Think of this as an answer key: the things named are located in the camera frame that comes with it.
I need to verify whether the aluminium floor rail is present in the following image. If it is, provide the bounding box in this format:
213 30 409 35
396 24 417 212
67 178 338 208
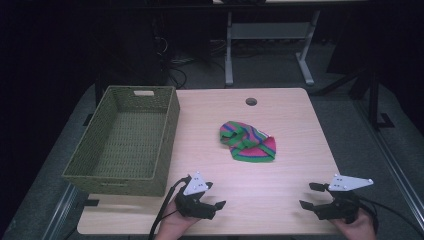
352 98 424 233
41 183 79 240

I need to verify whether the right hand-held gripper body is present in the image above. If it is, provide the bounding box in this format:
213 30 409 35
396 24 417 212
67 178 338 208
315 173 375 225

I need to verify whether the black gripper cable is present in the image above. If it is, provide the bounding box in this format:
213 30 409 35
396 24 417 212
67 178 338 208
356 194 424 239
147 175 193 240

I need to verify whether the striped knitted pet sweater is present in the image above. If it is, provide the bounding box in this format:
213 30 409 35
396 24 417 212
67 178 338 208
219 120 278 164

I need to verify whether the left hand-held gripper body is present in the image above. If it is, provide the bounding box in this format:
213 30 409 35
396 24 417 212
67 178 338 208
174 171 217 221

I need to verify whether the tangle of floor cables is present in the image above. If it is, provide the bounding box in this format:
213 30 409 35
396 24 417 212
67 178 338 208
151 16 231 90

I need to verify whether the person's left hand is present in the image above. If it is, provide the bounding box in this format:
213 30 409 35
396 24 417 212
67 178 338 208
154 199 201 240

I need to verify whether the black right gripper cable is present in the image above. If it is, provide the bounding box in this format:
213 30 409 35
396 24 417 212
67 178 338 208
356 194 424 239

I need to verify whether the green woven basket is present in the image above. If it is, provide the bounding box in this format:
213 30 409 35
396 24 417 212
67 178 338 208
61 85 181 198

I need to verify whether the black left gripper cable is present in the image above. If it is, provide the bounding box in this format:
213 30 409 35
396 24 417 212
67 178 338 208
147 175 193 240

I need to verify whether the person's right hand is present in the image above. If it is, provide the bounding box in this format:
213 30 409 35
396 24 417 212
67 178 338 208
330 207 378 240

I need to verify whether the grey metal desk frame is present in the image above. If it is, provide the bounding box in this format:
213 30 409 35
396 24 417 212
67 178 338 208
223 9 322 88

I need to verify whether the black metal stand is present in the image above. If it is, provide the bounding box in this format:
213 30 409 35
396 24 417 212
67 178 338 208
346 63 396 132

